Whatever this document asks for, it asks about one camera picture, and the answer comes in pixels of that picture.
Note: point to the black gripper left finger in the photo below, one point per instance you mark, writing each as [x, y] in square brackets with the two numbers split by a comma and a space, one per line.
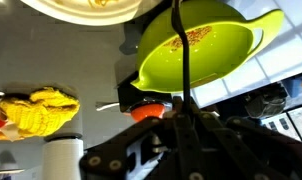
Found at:
[141, 150]

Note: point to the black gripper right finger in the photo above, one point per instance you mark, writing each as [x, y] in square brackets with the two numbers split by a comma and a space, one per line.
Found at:
[231, 153]

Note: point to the black plastic fork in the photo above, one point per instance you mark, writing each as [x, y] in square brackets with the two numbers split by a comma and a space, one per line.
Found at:
[186, 66]

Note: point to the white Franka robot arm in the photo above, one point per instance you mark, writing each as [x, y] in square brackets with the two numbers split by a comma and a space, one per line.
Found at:
[62, 160]

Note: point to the grey backpack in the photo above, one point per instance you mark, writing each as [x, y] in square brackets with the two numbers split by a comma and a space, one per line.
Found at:
[266, 103]

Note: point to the lime green plastic bowl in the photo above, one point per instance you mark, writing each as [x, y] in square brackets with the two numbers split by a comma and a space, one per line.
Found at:
[211, 63]

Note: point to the yellow knitted cloth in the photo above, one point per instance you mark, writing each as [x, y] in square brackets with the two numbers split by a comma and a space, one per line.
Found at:
[41, 113]

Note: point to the red speckled crumbs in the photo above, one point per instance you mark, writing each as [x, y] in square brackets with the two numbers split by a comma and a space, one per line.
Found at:
[194, 35]

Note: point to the beige paper tag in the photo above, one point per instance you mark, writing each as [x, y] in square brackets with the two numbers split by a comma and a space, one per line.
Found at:
[11, 133]

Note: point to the white paper plate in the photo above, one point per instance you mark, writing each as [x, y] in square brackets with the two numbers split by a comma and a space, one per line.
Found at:
[81, 15]

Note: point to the fried noodles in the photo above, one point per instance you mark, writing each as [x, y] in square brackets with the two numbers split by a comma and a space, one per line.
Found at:
[102, 2]

